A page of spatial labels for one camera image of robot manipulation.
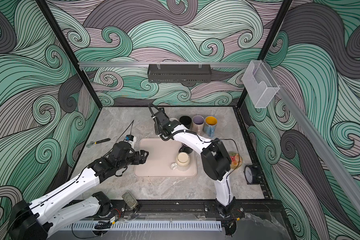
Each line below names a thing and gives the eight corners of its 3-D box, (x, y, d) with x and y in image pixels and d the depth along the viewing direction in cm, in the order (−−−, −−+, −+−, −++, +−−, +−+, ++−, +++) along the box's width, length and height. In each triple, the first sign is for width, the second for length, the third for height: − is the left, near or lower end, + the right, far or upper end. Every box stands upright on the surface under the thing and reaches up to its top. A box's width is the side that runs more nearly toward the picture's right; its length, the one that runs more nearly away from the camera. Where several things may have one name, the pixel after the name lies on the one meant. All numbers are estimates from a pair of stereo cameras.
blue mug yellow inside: (203, 139, 103) (206, 128, 94) (202, 127, 110) (204, 116, 101) (215, 139, 103) (219, 128, 94) (212, 127, 110) (216, 116, 101)
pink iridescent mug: (191, 135, 105) (193, 125, 96) (190, 126, 111) (192, 115, 102) (202, 135, 105) (205, 125, 96) (201, 126, 111) (203, 115, 102)
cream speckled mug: (171, 171, 87) (171, 165, 81) (171, 158, 93) (171, 152, 86) (189, 171, 87) (190, 165, 81) (188, 158, 93) (189, 152, 86)
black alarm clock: (247, 187, 82) (255, 181, 74) (242, 170, 89) (248, 163, 81) (257, 187, 82) (266, 181, 74) (251, 170, 89) (259, 163, 81)
